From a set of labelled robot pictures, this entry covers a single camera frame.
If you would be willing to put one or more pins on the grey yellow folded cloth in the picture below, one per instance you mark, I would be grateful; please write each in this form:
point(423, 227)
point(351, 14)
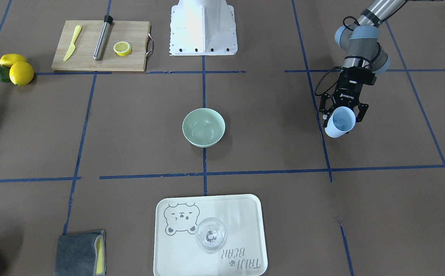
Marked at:
point(81, 254)

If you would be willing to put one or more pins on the yellow plastic knife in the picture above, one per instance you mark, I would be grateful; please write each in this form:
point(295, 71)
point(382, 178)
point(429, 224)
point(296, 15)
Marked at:
point(72, 46)

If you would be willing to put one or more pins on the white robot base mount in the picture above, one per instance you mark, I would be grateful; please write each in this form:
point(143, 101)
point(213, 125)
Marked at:
point(203, 28)

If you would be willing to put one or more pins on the yellow lemon upper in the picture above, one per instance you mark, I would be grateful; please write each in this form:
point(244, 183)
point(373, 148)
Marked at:
point(8, 60)

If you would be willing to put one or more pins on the yellow lemon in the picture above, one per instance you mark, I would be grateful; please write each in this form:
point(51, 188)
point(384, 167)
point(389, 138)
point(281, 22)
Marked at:
point(8, 60)
point(21, 73)

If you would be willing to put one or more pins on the cream bear tray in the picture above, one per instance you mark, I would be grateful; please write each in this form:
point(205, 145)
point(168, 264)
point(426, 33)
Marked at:
point(177, 253)

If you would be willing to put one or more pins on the lemon half slice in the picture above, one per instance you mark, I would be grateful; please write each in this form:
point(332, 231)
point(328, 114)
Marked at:
point(122, 48)

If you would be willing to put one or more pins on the yellow lemon lower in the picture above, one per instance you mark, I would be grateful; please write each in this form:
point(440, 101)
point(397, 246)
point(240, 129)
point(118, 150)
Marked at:
point(21, 73)

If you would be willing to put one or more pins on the clear wine glass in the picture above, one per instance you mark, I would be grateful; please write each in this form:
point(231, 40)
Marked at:
point(211, 235)

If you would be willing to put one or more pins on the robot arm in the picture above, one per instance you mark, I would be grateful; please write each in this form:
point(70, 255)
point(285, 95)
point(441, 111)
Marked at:
point(365, 59)

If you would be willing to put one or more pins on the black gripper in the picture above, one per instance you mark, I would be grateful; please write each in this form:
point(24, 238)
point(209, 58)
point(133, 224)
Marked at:
point(346, 93)

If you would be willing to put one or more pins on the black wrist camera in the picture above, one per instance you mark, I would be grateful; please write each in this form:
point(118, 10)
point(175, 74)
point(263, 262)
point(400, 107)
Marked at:
point(360, 75)

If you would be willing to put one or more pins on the light blue cup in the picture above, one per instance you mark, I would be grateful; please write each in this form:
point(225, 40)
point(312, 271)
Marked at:
point(341, 121)

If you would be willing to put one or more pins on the green bowl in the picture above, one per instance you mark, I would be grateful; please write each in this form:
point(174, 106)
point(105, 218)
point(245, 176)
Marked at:
point(203, 127)

